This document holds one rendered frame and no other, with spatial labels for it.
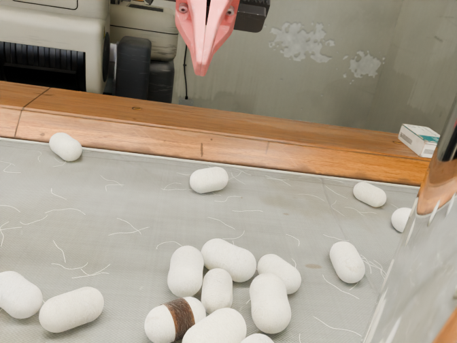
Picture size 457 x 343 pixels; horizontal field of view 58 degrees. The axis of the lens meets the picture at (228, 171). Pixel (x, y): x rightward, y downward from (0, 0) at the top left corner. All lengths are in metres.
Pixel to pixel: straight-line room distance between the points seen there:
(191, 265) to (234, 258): 0.03
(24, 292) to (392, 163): 0.38
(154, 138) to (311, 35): 2.06
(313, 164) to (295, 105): 2.06
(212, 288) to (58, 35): 0.71
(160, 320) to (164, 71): 1.00
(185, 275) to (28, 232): 0.12
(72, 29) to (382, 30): 2.01
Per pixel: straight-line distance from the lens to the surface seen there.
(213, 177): 0.36
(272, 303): 0.23
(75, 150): 0.40
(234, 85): 2.40
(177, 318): 0.22
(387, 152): 0.50
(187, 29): 0.33
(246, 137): 0.45
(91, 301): 0.23
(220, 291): 0.24
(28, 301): 0.23
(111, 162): 0.41
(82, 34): 0.87
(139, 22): 1.15
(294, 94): 2.49
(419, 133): 0.54
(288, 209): 0.37
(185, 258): 0.25
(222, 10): 0.30
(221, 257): 0.26
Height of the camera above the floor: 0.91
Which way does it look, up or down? 24 degrees down
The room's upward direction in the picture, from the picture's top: 10 degrees clockwise
